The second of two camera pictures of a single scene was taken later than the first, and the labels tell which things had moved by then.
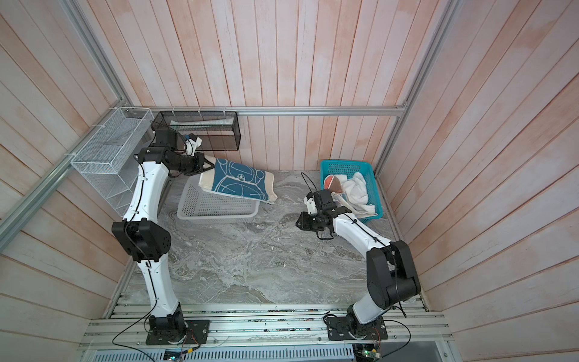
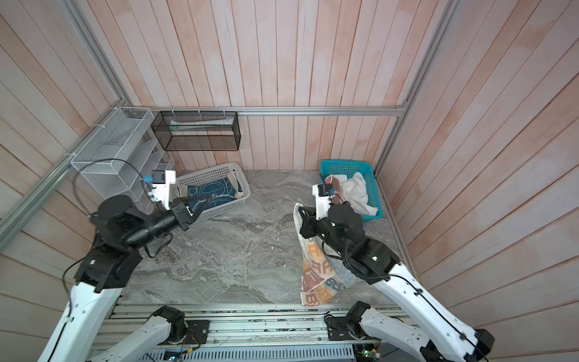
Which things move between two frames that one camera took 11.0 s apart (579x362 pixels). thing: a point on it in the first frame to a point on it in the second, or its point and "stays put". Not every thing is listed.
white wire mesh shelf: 107,156 stays put
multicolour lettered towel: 358,211 to 323,274
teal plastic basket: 335,167 stays put
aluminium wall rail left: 12,219 stays put
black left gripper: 200,164 to 182,211
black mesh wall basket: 217,130 stays put
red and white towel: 332,183 stays put
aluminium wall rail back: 400,109 stays put
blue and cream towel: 240,179 to 220,190
